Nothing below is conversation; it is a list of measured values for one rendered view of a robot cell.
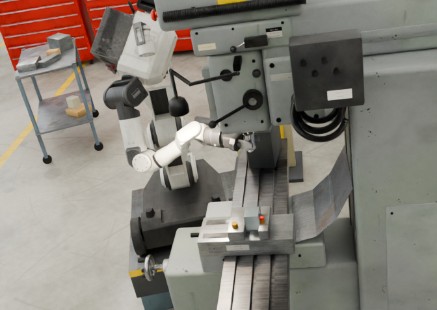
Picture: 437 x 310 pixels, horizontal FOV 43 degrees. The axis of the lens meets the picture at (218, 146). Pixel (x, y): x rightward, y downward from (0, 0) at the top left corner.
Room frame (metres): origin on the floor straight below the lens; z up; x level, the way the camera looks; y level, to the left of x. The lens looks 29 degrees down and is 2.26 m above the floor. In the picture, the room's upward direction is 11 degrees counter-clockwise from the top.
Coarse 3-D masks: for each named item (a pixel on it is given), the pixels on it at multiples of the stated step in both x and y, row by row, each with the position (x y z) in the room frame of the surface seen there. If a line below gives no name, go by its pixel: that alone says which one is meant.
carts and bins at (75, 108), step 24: (24, 48) 5.18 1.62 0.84; (48, 48) 5.07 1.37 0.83; (72, 48) 4.92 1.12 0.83; (24, 72) 4.49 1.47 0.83; (48, 72) 4.43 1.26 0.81; (24, 96) 4.40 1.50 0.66; (72, 96) 4.74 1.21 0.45; (48, 120) 4.63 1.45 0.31; (72, 120) 4.53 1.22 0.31; (96, 144) 4.47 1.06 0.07
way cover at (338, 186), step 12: (336, 168) 1.93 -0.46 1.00; (348, 168) 1.80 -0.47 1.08; (324, 180) 1.97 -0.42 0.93; (336, 180) 1.86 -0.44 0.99; (348, 180) 1.74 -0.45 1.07; (312, 192) 1.98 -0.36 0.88; (324, 192) 1.89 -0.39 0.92; (336, 192) 1.80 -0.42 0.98; (348, 192) 1.68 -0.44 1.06; (300, 204) 1.93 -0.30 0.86; (312, 204) 1.89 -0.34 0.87; (324, 204) 1.82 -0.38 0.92; (336, 204) 1.74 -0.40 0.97; (300, 216) 1.84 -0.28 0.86; (312, 216) 1.81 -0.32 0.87; (324, 216) 1.74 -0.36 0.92; (336, 216) 1.67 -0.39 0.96; (300, 228) 1.77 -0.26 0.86; (312, 228) 1.74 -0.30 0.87; (324, 228) 1.68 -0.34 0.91; (300, 240) 1.70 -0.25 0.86
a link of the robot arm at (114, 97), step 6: (126, 84) 2.14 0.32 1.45; (108, 90) 2.17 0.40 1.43; (114, 90) 2.14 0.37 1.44; (120, 90) 2.11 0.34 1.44; (108, 96) 2.15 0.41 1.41; (114, 96) 2.12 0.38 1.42; (120, 96) 2.09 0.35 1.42; (108, 102) 2.14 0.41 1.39; (114, 102) 2.12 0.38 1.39; (120, 102) 2.09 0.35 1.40; (114, 108) 2.15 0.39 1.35; (120, 108) 2.09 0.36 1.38; (126, 108) 2.08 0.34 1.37; (132, 108) 2.09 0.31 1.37; (120, 114) 2.08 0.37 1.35; (126, 114) 2.07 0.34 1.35; (132, 114) 2.07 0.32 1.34; (138, 114) 2.09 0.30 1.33
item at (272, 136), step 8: (272, 128) 2.20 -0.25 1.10; (264, 136) 2.15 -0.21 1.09; (272, 136) 2.18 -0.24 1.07; (280, 136) 2.34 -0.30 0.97; (256, 144) 2.17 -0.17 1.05; (264, 144) 2.15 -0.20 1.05; (272, 144) 2.16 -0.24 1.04; (280, 144) 2.32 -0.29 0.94; (248, 152) 2.18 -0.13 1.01; (256, 152) 2.17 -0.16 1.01; (264, 152) 2.16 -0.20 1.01; (272, 152) 2.15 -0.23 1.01; (248, 160) 2.18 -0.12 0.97; (256, 160) 2.17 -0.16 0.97; (264, 160) 2.16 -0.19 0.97; (272, 160) 2.15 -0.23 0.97
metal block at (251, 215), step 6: (246, 210) 1.67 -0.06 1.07; (252, 210) 1.66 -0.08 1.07; (258, 210) 1.66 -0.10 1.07; (246, 216) 1.63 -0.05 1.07; (252, 216) 1.63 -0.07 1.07; (258, 216) 1.63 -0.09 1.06; (246, 222) 1.63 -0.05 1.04; (252, 222) 1.63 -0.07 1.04; (258, 222) 1.62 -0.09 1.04; (246, 228) 1.63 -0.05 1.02; (252, 228) 1.63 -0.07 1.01; (258, 228) 1.62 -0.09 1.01
